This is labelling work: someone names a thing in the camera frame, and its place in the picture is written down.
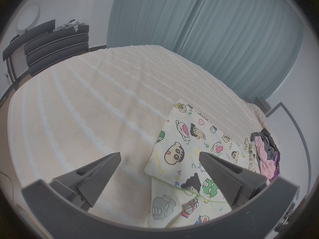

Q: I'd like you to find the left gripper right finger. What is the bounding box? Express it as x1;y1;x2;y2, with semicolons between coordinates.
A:
199;151;267;207

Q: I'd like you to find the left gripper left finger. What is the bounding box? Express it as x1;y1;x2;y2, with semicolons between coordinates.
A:
50;152;122;211

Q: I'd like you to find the white printed pyjama top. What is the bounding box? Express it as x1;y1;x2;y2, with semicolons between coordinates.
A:
143;99;261;229

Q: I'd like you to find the pile of clothes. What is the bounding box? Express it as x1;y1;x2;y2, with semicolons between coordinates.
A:
250;128;281;182

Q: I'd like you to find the bed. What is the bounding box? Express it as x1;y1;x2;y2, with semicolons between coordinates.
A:
7;44;311;230

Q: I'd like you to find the cream pillow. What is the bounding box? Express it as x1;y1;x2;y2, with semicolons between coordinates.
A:
245;103;268;119

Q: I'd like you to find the grey bedside table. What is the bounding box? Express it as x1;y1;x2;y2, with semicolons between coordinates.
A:
243;97;271;111

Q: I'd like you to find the black chest of drawers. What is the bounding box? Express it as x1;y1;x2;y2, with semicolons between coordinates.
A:
24;24;90;77

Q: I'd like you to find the small heap of cloths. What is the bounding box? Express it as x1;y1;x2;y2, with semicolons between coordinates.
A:
56;20;88;32

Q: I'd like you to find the blue-green curtain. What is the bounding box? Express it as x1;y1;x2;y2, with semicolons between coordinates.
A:
107;0;305;101

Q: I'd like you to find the round white mirror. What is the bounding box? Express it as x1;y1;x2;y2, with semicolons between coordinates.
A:
16;3;41;32

